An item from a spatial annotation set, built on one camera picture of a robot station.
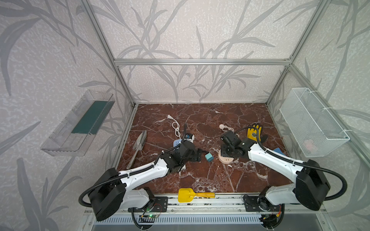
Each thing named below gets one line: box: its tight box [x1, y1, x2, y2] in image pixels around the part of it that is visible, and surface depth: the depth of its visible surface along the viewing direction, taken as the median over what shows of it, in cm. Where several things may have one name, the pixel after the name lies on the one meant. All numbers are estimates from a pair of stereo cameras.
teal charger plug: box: [204, 152, 214, 163], surface depth 91 cm
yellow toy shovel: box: [177, 187, 216, 203], surface depth 77 cm
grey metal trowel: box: [126, 129, 147, 170], surface depth 98 cm
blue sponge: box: [273, 147, 286, 156], surface depth 94 cm
